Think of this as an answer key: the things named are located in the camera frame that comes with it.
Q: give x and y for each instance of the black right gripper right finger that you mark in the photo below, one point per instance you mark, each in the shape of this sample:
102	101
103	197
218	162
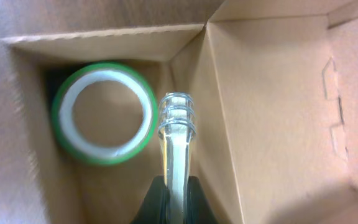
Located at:
198	209

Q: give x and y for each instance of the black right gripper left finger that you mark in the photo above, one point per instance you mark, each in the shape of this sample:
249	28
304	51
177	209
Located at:
153	209

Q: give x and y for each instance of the yellow spiral notepad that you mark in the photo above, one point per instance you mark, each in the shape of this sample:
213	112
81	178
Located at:
176	130

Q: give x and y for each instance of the green tape roll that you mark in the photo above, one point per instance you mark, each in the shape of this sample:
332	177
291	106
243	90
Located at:
104	113

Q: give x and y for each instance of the brown cardboard box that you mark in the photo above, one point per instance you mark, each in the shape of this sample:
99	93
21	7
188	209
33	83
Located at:
275	87

